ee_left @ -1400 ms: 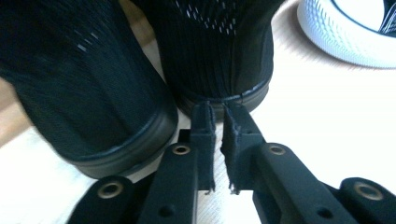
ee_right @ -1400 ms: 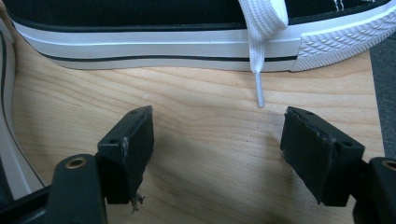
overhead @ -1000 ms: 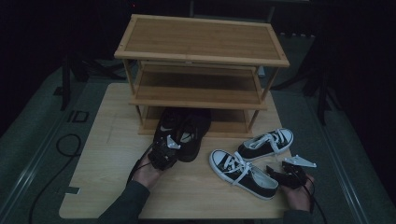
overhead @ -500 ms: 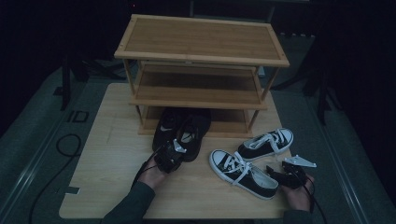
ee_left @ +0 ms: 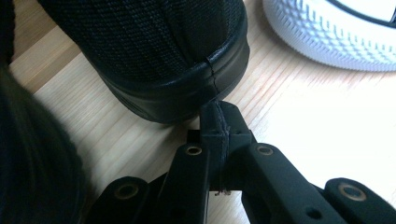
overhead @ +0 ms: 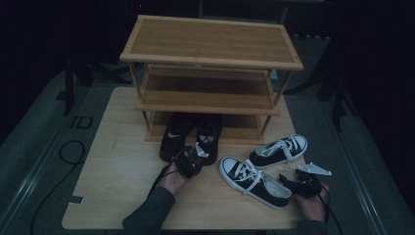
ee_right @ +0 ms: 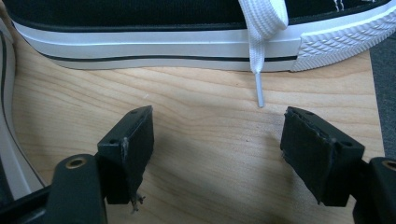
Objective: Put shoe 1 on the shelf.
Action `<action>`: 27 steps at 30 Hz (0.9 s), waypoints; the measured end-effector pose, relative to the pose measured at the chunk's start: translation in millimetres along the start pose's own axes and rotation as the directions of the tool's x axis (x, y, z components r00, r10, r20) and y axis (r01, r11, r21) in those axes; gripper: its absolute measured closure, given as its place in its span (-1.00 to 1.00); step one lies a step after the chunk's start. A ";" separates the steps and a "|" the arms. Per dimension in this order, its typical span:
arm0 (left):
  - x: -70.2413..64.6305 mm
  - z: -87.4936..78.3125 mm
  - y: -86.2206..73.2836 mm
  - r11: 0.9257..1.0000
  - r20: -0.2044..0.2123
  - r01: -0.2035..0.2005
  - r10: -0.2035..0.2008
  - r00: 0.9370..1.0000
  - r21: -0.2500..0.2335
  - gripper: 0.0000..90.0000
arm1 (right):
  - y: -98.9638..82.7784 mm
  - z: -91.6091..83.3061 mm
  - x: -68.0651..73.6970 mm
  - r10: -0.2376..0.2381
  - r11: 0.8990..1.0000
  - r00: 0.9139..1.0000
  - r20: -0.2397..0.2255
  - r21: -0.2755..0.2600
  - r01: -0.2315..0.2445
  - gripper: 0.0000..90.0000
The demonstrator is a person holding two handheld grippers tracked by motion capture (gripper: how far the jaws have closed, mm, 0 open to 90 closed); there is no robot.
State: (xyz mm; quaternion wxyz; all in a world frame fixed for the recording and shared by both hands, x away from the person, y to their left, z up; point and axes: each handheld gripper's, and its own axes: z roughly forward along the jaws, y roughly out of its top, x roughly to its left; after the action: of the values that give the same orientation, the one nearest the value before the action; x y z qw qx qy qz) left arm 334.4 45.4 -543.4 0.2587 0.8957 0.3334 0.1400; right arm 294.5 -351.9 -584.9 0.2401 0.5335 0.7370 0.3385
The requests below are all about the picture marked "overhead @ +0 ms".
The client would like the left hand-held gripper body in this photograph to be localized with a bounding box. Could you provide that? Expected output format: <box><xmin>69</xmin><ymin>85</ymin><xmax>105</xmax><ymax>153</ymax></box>
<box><xmin>175</xmin><ymin>142</ymin><xmax>210</xmax><ymax>179</ymax></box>

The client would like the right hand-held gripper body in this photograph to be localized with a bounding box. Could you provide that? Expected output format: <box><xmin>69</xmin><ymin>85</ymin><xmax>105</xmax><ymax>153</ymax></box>
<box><xmin>294</xmin><ymin>162</ymin><xmax>334</xmax><ymax>199</ymax></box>

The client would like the black white canvas sneaker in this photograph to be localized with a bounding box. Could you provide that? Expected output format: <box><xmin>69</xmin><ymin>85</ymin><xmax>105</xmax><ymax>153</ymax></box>
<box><xmin>218</xmin><ymin>156</ymin><xmax>294</xmax><ymax>211</ymax></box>
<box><xmin>249</xmin><ymin>133</ymin><xmax>308</xmax><ymax>170</ymax></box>

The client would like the black leather shoe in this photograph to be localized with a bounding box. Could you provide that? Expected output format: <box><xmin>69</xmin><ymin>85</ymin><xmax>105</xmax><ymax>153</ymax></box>
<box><xmin>195</xmin><ymin>114</ymin><xmax>224</xmax><ymax>166</ymax></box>
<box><xmin>159</xmin><ymin>112</ymin><xmax>198</xmax><ymax>164</ymax></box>

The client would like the wooden shoe rack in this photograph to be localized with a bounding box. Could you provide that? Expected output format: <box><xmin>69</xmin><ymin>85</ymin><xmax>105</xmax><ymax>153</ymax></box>
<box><xmin>118</xmin><ymin>14</ymin><xmax>304</xmax><ymax>146</ymax></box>

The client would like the person's right hand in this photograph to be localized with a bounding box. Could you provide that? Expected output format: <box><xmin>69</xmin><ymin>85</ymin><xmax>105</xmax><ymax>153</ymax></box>
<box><xmin>294</xmin><ymin>181</ymin><xmax>332</xmax><ymax>223</ymax></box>

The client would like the person's left hand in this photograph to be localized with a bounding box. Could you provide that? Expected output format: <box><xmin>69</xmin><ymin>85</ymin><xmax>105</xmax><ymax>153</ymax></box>
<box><xmin>158</xmin><ymin>162</ymin><xmax>191</xmax><ymax>196</ymax></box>

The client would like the black metal stand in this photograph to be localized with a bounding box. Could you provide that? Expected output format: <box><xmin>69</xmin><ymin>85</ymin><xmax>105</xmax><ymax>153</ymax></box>
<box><xmin>54</xmin><ymin>56</ymin><xmax>132</xmax><ymax>118</ymax></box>
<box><xmin>283</xmin><ymin>72</ymin><xmax>360</xmax><ymax>132</ymax></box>

